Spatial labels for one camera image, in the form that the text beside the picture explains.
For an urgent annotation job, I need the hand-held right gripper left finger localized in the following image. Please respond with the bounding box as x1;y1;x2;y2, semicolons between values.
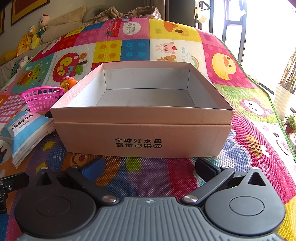
35;156;117;206

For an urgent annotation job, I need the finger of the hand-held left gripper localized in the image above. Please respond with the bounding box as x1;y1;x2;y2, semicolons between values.
0;173;30;187

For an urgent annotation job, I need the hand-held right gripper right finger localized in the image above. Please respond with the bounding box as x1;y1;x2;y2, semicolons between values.
181;158;267;207

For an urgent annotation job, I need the pink cardboard box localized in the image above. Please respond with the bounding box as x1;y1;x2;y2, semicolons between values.
50;61;235;159

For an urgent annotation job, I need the orange plastic toy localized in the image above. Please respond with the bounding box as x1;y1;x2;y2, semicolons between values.
59;76;79;93

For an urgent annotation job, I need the blue white tissue packet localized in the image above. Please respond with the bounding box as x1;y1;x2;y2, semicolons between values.
0;111;55;169

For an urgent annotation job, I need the pink plastic basket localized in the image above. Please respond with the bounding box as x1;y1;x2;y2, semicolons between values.
20;87;66;112

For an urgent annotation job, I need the small red potted plant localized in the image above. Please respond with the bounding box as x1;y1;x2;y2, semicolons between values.
285;114;296;134

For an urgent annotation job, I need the white ribbed plant pot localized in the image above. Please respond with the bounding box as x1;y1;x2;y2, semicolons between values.
272;83;296;121

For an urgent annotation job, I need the green plush toy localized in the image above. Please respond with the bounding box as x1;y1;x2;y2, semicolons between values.
11;57;32;75

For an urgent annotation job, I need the yellow cushion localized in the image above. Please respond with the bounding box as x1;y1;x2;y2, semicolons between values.
0;49;18;66

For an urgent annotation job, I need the tall dry plant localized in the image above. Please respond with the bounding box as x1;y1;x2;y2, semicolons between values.
279;47;296;93

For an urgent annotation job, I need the yellow plush toy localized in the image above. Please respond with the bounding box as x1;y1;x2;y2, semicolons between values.
17;25;39;57

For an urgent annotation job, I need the colourful cartoon play mat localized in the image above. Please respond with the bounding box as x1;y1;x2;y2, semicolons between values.
0;18;296;241

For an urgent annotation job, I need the beige sofa cushion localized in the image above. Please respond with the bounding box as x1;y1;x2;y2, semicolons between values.
41;6;87;44

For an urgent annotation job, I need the red-capped plush doll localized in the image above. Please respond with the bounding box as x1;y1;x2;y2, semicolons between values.
36;14;49;38

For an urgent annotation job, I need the grey round pillow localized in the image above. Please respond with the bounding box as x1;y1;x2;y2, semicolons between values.
83;5;112;22

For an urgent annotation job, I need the dark curtain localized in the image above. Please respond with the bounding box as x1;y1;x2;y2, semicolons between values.
165;0;196;29

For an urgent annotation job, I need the crumpled beige blanket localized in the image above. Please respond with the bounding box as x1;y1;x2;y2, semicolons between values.
87;6;163;24

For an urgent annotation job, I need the red gold framed picture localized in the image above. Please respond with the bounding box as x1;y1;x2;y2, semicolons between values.
0;8;6;36
11;0;50;26

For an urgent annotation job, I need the black looped handle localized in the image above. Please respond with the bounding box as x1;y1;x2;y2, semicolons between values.
198;0;211;11

